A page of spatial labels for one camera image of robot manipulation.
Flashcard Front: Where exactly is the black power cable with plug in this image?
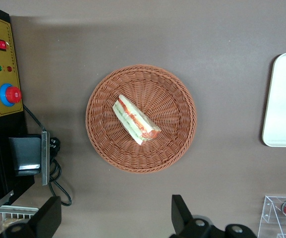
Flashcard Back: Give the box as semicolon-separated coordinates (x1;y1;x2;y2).
22;104;73;208

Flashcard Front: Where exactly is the clear acrylic bottle rack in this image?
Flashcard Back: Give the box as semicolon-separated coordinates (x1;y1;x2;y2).
257;195;286;238

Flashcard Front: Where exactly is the white wire rack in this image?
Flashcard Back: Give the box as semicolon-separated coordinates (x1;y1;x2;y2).
0;204;40;238

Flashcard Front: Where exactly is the cream plastic tray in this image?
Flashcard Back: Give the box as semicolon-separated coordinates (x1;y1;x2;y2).
261;52;286;148

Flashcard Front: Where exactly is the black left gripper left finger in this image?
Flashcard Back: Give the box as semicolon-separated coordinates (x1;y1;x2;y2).
27;195;62;238

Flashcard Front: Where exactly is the round brown wicker basket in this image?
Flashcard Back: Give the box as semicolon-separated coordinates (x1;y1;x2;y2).
85;64;198;174

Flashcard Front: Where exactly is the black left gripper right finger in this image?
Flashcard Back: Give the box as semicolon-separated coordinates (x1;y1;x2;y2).
170;194;218;238

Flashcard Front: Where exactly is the triangle sandwich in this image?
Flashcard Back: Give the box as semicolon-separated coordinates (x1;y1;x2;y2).
112;94;162;146

